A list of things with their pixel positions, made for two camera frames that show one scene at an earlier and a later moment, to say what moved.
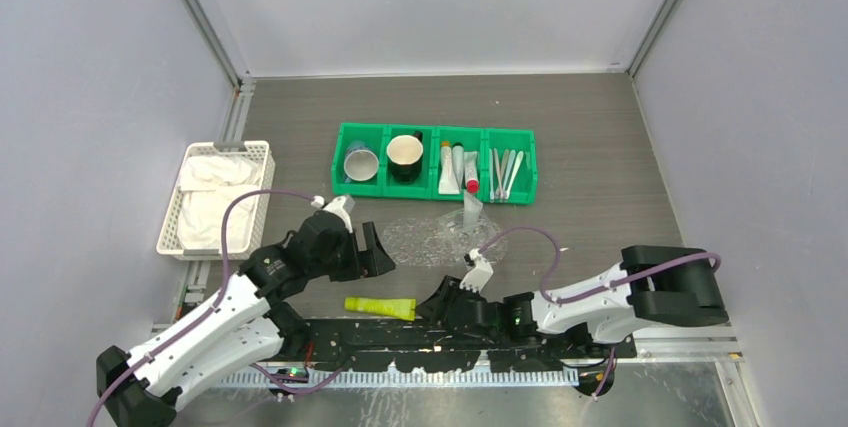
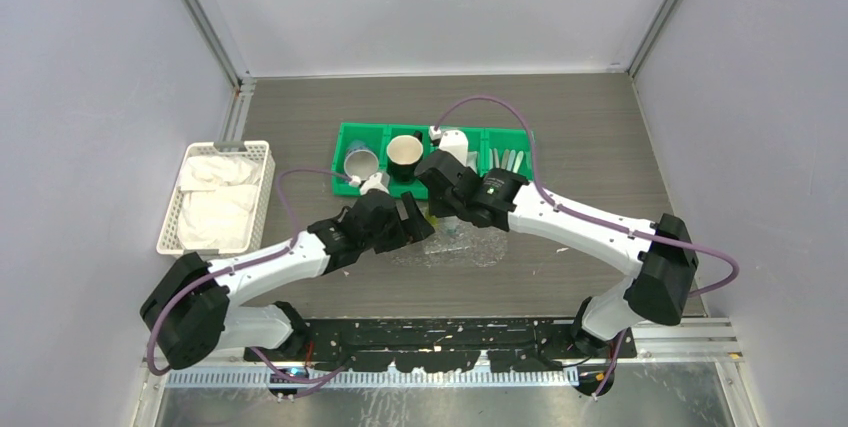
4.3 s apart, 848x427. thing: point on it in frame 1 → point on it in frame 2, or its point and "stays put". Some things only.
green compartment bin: (436, 162) stays put
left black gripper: (382, 262) → (415, 225)
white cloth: (207, 184) stays put
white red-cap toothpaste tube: (470, 166) stays put
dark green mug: (404, 154) stays put
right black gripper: (436, 305) → (435, 208)
